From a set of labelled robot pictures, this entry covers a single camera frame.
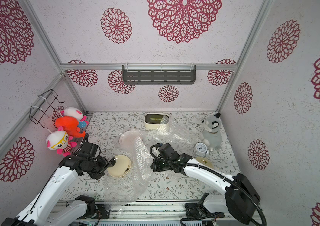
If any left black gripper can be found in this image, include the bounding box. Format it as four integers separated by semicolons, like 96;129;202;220
84;156;113;180

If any cream dinner plate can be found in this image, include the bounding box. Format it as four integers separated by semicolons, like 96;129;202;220
195;157;214;169
107;155;132;178

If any bubble wrap sheet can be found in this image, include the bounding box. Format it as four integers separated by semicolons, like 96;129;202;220
152;116;198;155

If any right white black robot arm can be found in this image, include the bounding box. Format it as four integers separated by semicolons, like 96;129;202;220
150;143;267;226

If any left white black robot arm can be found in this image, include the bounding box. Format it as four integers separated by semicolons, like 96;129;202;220
1;155;116;226

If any pink plate in bubble wrap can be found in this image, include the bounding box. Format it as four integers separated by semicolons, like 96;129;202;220
118;130;144;152

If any small white round clock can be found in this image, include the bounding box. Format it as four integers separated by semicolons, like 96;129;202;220
194;142;209;157

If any cream box with dark lid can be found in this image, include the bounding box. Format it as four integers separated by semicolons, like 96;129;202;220
144;113;169;130

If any grey raccoon plush toy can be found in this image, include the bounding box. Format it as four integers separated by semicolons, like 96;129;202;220
199;112;223;150

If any white plush with yellow glasses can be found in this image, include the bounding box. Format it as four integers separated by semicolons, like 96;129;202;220
46;127;77;157

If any red octopus plush toy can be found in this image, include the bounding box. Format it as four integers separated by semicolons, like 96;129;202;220
55;116;86;138

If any white pink plush top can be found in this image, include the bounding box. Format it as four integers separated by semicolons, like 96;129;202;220
60;107;89;129

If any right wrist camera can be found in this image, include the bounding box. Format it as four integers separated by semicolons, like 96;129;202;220
158;143;180;161

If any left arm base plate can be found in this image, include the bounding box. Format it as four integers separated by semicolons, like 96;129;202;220
93;203;110;220

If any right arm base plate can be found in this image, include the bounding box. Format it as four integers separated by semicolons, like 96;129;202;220
184;202;225;219

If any black wire wall basket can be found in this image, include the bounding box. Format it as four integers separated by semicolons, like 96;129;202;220
29;89;65;129

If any grey metal wall shelf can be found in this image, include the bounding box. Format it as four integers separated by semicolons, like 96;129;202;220
122;65;196;85

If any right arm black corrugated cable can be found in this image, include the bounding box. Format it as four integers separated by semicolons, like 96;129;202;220
149;143;267;226

